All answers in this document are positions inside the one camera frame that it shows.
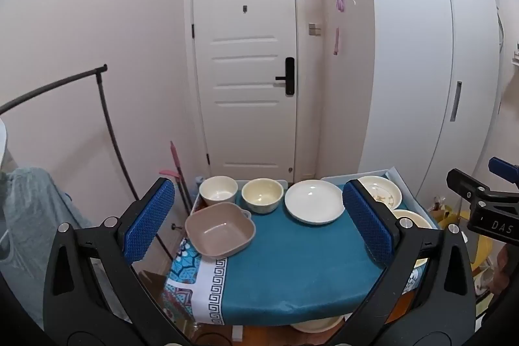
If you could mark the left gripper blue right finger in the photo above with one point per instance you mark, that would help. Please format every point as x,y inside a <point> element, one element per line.
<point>373,220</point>

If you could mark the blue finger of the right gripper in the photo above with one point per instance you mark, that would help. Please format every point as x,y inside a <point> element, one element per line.
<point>504,170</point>
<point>468,188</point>

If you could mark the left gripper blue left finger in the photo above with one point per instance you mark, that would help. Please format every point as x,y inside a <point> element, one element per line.
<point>143,219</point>

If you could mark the large duck pattern plate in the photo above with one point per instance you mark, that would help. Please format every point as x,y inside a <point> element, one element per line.
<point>418,221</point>

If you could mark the small patterned cream plate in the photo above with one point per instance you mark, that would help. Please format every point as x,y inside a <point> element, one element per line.
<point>382,190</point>

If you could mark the pink square handled bowl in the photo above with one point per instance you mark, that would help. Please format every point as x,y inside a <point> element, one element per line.
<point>221,230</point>

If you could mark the plain white plate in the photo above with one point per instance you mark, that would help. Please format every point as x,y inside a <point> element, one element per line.
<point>314,202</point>

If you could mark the white ribbed bowl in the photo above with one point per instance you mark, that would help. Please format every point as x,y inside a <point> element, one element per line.
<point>218,189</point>

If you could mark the cream bowl with duck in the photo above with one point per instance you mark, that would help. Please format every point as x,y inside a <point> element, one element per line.
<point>262,195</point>

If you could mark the person right hand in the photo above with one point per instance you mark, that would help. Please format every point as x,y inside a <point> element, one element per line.
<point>507,260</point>

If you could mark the yellow clutter on floor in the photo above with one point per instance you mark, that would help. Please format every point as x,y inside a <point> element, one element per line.
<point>479,247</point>

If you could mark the blue patterned tablecloth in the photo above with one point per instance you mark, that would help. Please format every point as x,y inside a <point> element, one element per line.
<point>291,272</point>

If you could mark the grey hanging garment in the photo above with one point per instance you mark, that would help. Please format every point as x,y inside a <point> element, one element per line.
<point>33,207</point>

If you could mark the black clothes rack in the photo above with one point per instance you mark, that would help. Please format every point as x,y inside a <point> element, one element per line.
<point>101,154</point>

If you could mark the white door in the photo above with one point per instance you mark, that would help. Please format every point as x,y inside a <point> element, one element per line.
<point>249,122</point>

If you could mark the pink mop handle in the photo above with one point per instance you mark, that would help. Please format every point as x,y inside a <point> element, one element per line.
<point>179,178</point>

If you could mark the black door handle lock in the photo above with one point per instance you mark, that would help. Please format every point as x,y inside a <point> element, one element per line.
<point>289,78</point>

